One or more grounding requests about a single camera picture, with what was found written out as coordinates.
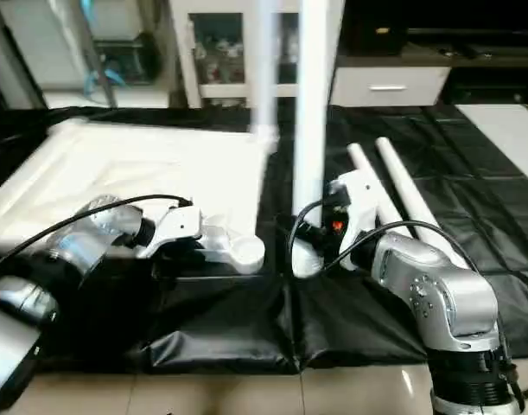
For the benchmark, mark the blue plastic stool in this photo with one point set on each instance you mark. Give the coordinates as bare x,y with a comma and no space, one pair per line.
104,78

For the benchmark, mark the white plastic table top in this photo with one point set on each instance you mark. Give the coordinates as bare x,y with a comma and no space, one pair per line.
134,173

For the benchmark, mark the white glass door cabinet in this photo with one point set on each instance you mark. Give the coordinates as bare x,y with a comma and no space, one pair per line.
229,47

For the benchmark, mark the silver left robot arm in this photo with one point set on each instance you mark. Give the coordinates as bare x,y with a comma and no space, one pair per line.
47,268

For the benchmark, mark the dark TV stand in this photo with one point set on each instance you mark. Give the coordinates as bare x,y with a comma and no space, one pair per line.
488,65

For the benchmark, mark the white flat board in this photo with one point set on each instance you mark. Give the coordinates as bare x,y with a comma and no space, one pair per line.
505,138

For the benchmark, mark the black table mat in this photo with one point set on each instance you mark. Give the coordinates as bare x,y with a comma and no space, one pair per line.
238,328

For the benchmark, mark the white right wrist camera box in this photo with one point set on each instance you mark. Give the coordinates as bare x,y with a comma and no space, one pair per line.
357,203

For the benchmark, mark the white plastic table leg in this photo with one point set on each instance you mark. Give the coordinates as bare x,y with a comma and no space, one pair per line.
367,177
314,112
410,194
265,69

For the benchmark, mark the white drawer unit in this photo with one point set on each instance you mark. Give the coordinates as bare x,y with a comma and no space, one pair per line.
389,86

